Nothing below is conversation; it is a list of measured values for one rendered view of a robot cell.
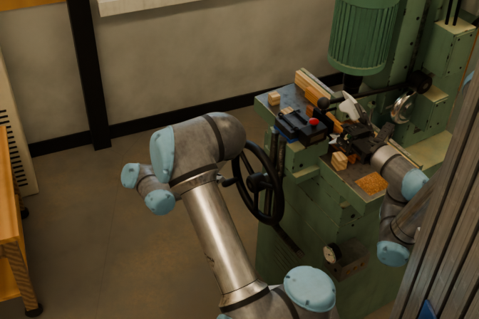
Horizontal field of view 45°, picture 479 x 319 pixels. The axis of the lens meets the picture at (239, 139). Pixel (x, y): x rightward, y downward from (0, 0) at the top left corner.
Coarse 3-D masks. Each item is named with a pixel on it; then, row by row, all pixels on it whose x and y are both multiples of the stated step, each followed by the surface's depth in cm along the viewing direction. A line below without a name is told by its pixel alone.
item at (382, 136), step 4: (388, 124) 158; (392, 124) 159; (384, 128) 156; (388, 128) 157; (392, 128) 157; (380, 132) 154; (384, 132) 155; (388, 132) 155; (392, 132) 158; (376, 136) 153; (380, 136) 153; (384, 136) 153; (388, 136) 157; (376, 140) 152; (380, 140) 152; (384, 140) 153
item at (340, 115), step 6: (360, 90) 185; (366, 90) 185; (336, 96) 182; (342, 96) 182; (366, 96) 183; (372, 96) 184; (342, 102) 180; (360, 102) 183; (366, 102) 184; (366, 108) 187; (336, 114) 184; (342, 114) 182; (342, 120) 183
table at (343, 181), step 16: (256, 96) 204; (288, 96) 205; (256, 112) 207; (272, 112) 197; (304, 112) 198; (320, 160) 180; (288, 176) 181; (304, 176) 179; (336, 176) 175; (352, 176) 174; (352, 192) 170; (384, 192) 169; (368, 208) 168
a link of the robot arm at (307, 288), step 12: (288, 276) 128; (300, 276) 128; (312, 276) 128; (324, 276) 129; (276, 288) 128; (288, 288) 125; (300, 288) 125; (312, 288) 125; (324, 288) 126; (288, 300) 124; (300, 300) 123; (312, 300) 123; (324, 300) 123; (300, 312) 123; (312, 312) 124; (324, 312) 125
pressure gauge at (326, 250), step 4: (328, 244) 181; (332, 244) 181; (324, 248) 183; (328, 248) 181; (332, 248) 180; (336, 248) 180; (324, 252) 184; (328, 252) 182; (332, 252) 179; (336, 252) 179; (340, 252) 180; (328, 256) 182; (332, 256) 180; (336, 256) 179; (340, 256) 180; (328, 260) 183; (332, 260) 181; (336, 260) 180
